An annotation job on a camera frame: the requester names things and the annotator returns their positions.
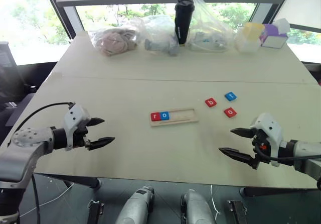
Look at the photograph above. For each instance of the black travel tumbler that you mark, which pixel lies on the black travel tumbler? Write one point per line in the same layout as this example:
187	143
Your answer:
183	23

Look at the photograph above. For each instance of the plastic bag with pink plush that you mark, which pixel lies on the plastic bag with pink plush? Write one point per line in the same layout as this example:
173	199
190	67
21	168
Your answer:
113	43

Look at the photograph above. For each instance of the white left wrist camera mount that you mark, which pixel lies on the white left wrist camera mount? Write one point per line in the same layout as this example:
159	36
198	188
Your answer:
74	116

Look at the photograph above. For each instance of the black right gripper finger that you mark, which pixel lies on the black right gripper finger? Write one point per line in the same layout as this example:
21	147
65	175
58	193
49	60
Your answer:
238	155
244	132

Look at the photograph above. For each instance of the clear plastic bag with parts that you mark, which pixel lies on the clear plastic bag with parts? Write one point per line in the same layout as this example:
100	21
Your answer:
210	37

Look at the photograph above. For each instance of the silver right robot leg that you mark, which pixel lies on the silver right robot leg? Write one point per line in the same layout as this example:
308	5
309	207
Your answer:
196	209

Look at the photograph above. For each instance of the wooden letter tray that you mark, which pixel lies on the wooden letter tray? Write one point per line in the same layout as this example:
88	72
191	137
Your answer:
183	117

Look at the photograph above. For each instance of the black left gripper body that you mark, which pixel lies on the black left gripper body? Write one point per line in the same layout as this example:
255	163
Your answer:
79	138

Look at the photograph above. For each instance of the black metal floor bracket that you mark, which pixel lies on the black metal floor bracket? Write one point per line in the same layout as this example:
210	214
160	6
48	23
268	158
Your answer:
237	211
95	212

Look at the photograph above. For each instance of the red letter tile b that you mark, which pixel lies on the red letter tile b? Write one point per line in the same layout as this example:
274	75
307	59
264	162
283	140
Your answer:
210	102

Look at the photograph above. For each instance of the blue letter tile t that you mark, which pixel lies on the blue letter tile t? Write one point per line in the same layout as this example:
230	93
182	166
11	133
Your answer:
230	96

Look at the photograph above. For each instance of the narrow white roller blind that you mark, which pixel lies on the narrow white roller blind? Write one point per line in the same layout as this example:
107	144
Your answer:
301	5

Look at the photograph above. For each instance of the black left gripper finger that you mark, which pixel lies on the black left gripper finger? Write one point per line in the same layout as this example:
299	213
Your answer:
95	121
100	143

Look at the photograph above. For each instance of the yellow plastic cup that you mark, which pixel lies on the yellow plastic cup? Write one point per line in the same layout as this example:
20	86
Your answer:
253	30

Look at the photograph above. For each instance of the black table leg foot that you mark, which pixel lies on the black table leg foot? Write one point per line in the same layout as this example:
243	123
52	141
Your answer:
75	181
276	191

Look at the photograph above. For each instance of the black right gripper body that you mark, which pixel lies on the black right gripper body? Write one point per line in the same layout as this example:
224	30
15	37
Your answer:
259	139

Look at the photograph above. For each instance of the red letter tile o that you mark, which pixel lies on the red letter tile o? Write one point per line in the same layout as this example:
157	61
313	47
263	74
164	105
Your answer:
230	112

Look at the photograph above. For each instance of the purple tissue box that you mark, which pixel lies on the purple tissue box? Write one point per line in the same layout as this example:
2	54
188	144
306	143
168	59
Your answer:
272	37

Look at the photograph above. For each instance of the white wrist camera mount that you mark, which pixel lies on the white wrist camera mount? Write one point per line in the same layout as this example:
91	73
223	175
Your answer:
272	128
74	116

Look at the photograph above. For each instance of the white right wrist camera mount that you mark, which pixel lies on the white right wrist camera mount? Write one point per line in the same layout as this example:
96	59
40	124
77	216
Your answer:
272	128

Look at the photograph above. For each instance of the plastic bag with grey toy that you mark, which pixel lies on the plastic bag with grey toy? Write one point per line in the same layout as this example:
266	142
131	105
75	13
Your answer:
160	39

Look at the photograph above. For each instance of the white tissue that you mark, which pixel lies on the white tissue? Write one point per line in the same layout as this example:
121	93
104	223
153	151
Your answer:
282	24

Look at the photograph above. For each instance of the white plastic container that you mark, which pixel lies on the white plastic container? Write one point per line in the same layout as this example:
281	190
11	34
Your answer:
247	44

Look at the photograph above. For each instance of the blue letter o block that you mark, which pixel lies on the blue letter o block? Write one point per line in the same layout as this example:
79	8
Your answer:
165	115

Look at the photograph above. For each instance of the black office chair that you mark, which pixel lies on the black office chair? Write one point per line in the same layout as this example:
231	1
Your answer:
10	81

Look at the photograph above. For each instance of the silver left robot leg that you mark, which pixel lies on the silver left robot leg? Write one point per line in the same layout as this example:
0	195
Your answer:
135	206

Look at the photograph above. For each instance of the silver robot leg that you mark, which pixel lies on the silver robot leg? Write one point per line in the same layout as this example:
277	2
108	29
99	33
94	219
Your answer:
135	206
196	209

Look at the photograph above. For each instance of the red letter r block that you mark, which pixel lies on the red letter r block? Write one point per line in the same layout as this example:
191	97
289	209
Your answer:
155	116

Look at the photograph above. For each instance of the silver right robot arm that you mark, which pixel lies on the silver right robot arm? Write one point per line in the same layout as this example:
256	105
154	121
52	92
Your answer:
304	151

